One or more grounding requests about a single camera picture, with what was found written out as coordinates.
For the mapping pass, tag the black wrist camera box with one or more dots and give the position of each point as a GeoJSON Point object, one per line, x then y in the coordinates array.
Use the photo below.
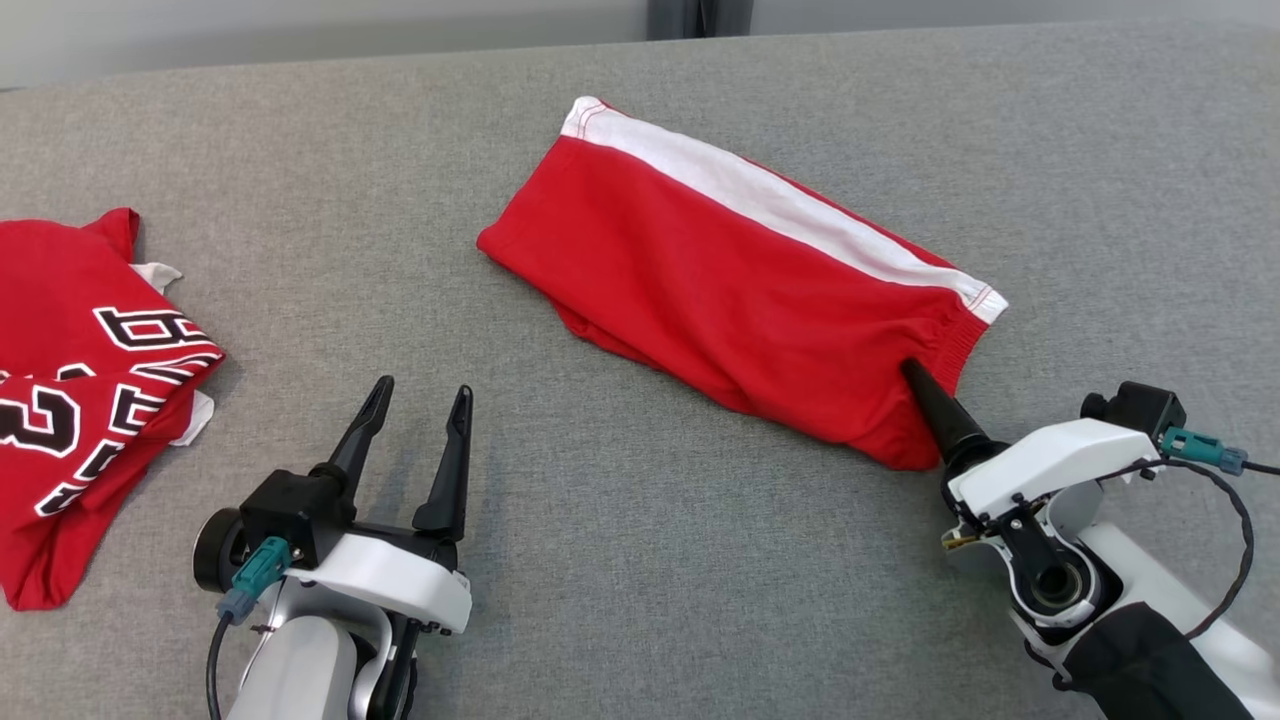
{"type": "Point", "coordinates": [290, 510]}
{"type": "Point", "coordinates": [1140, 415]}

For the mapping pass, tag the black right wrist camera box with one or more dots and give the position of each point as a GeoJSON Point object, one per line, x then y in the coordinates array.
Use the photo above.
{"type": "Point", "coordinates": [1140, 415]}

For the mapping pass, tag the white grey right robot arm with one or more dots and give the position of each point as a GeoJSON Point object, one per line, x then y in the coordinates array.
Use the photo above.
{"type": "Point", "coordinates": [1130, 660]}

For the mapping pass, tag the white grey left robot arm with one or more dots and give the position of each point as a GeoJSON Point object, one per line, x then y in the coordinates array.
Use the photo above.
{"type": "Point", "coordinates": [300, 670]}

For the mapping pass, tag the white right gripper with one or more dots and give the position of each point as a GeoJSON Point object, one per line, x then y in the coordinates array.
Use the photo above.
{"type": "Point", "coordinates": [1050, 460]}

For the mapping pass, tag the red basketball jersey black lettering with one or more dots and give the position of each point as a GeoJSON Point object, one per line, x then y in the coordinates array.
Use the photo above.
{"type": "Point", "coordinates": [60, 330]}

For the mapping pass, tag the red shorts white side stripe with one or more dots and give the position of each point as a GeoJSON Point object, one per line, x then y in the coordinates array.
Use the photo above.
{"type": "Point", "coordinates": [720, 290]}

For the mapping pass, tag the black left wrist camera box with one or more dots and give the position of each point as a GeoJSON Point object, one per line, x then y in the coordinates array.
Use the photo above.
{"type": "Point", "coordinates": [290, 510]}

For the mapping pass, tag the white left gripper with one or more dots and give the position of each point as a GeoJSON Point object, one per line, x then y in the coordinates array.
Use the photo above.
{"type": "Point", "coordinates": [400, 580]}

